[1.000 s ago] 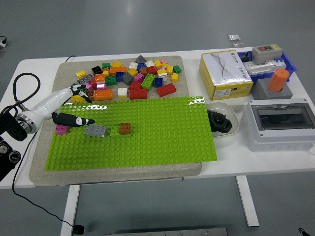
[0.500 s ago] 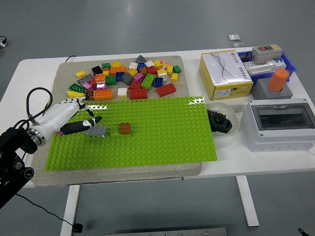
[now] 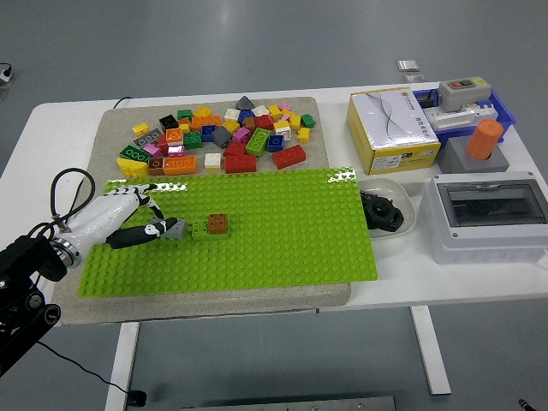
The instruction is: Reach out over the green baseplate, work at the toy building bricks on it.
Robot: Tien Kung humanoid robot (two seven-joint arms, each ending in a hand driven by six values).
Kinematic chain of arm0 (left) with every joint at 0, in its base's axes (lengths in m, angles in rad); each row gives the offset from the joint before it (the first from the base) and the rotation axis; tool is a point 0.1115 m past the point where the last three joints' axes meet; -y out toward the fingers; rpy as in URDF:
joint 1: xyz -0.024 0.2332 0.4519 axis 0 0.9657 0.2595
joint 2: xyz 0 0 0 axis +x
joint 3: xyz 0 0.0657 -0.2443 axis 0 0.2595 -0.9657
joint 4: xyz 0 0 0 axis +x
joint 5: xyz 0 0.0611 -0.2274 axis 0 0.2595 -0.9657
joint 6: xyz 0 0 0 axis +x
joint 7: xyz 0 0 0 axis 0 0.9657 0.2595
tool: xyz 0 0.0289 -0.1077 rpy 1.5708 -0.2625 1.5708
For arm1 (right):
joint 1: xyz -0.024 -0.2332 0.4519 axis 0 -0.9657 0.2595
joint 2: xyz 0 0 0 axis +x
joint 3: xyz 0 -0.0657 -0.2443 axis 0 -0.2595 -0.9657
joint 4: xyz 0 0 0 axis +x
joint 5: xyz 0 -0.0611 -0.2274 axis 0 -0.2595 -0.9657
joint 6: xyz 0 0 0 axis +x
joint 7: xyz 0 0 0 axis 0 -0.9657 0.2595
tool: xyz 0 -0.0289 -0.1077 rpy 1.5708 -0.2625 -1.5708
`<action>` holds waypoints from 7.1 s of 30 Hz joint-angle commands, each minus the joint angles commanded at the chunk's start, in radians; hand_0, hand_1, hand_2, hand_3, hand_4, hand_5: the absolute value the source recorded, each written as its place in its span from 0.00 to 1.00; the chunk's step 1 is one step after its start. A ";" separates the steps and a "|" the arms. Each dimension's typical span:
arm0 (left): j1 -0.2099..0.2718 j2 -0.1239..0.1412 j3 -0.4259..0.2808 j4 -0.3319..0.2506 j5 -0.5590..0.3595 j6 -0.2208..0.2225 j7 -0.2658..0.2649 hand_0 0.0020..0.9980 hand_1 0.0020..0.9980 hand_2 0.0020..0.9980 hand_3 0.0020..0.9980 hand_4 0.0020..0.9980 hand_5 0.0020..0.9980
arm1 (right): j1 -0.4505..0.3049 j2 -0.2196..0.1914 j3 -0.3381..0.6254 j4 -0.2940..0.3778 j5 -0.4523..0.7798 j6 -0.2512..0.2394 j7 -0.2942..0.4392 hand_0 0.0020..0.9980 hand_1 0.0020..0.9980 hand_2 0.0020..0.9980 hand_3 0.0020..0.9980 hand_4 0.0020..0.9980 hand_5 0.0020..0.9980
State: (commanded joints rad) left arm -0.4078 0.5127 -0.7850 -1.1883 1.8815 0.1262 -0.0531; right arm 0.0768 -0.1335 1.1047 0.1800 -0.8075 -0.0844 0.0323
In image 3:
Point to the grey square block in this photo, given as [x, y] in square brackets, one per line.
[451, 159]

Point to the yellow white carton box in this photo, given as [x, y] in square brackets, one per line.
[387, 126]

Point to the lime long toy brick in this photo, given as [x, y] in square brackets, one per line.
[257, 142]

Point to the yellow curved toy brick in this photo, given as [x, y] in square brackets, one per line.
[133, 168]

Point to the brown hollow toy brick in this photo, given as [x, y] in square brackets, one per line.
[156, 166]

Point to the blue toy brick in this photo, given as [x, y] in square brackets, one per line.
[208, 133]
[276, 143]
[246, 116]

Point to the green square toy brick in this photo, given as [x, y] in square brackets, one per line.
[193, 140]

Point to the small yellow toy brick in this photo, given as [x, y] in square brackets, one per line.
[141, 129]
[185, 127]

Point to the white table leg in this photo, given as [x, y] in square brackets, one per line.
[430, 351]
[122, 368]

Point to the dark grey toy brick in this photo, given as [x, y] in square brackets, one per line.
[222, 137]

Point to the orange cylinder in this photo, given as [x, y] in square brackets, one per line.
[484, 139]

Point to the white power strip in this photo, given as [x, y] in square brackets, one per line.
[447, 120]

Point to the grey long toy brick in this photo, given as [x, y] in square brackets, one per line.
[177, 230]
[147, 138]

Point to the brown square toy brick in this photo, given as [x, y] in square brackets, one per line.
[218, 224]

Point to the grey-brown table mat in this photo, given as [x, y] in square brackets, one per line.
[214, 308]

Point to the grey switch box red button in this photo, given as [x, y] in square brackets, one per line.
[464, 94]

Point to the red square toy brick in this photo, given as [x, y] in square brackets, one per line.
[264, 122]

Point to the black ribbed part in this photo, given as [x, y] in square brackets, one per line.
[369, 195]

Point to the large black hex nut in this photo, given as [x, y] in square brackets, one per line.
[391, 220]

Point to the white distribution box clear lid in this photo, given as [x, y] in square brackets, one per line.
[479, 248]

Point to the lime green toy brick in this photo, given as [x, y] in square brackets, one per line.
[199, 231]

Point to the black toy brick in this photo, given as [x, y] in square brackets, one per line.
[168, 123]

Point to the orange white toy brick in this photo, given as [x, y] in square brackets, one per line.
[174, 136]

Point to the dark green long toy brick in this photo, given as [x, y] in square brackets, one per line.
[135, 153]

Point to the red long toy brick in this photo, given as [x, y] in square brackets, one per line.
[289, 157]
[241, 164]

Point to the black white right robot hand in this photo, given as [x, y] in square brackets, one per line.
[525, 405]

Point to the white shallow dish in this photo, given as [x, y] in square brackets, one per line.
[385, 186]

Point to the grey metal panel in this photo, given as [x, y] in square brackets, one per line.
[291, 404]

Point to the yellow sloped toy brick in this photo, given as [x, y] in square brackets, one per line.
[202, 112]

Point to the blue plastic bin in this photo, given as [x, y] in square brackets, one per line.
[507, 117]

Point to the grey roof-shaped toy brick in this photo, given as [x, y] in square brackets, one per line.
[244, 103]

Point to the white floor socket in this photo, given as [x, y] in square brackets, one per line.
[4, 75]

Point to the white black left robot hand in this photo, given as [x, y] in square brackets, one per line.
[103, 214]

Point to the pink toy brick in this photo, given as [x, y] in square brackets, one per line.
[152, 150]
[176, 151]
[284, 118]
[284, 106]

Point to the small green toy brick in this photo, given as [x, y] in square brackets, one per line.
[185, 114]

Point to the white circuit breaker row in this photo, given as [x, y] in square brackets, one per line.
[486, 110]

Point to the orange long toy brick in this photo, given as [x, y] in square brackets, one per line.
[206, 123]
[180, 165]

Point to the magenta toy brick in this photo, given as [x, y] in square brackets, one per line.
[242, 135]

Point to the silver floor plate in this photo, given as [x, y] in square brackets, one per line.
[415, 79]
[407, 65]

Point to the green studded baseplate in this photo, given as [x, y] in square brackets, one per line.
[278, 248]

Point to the red sloped toy brick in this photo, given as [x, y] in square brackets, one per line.
[235, 149]

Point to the black adapter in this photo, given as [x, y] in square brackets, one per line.
[428, 99]

